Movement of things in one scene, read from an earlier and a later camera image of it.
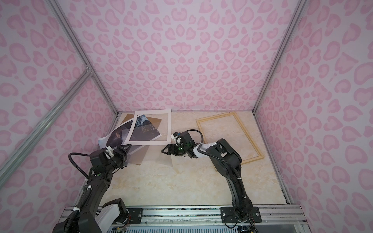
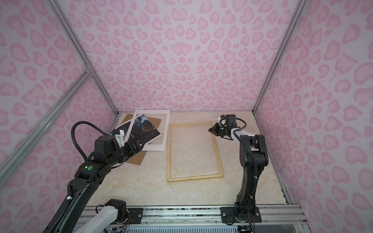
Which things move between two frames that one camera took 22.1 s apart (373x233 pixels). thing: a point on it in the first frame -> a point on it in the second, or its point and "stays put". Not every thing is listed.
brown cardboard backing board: [137, 152] stays put
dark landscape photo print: [144, 129] stays put
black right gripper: [171, 147] -> [216, 130]
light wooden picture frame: [262, 157] -> [220, 174]
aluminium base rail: [211, 216] stays put
